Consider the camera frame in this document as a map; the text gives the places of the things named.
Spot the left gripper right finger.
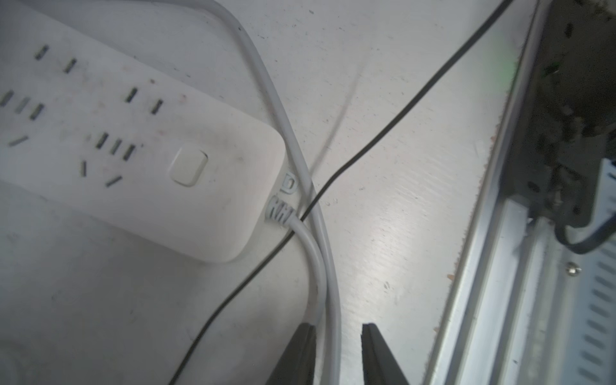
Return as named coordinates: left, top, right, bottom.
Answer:
left=361, top=323, right=409, bottom=385

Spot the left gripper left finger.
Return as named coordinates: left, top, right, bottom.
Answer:
left=266, top=322, right=317, bottom=385

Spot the white power strip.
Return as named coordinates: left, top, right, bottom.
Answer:
left=1, top=1, right=286, bottom=263

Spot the white power strip cable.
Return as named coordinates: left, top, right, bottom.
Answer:
left=158, top=0, right=343, bottom=385

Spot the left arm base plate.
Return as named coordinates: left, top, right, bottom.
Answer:
left=502, top=1, right=615, bottom=255

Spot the black thin cable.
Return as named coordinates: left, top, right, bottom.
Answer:
left=167, top=0, right=516, bottom=385

